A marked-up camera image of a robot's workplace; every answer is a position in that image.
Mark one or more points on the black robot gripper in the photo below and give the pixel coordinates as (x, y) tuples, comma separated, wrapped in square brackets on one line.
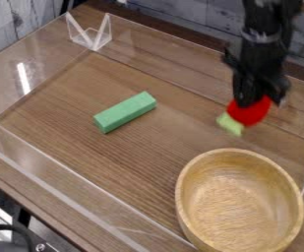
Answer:
[(259, 76)]

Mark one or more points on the red plush strawberry toy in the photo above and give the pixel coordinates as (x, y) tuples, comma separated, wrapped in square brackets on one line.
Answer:
[(237, 118)]

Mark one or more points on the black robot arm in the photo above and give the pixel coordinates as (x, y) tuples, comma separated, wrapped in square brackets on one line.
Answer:
[(270, 20)]

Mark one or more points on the green foam block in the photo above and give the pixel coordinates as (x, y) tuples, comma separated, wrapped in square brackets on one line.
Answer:
[(125, 111)]

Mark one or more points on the wooden bowl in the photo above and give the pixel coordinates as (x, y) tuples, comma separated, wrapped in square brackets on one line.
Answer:
[(239, 203)]

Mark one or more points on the black device with knob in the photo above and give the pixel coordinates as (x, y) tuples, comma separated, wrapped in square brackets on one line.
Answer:
[(13, 242)]

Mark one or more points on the clear acrylic enclosure wall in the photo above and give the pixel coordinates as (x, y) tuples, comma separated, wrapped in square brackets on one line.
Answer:
[(102, 187)]

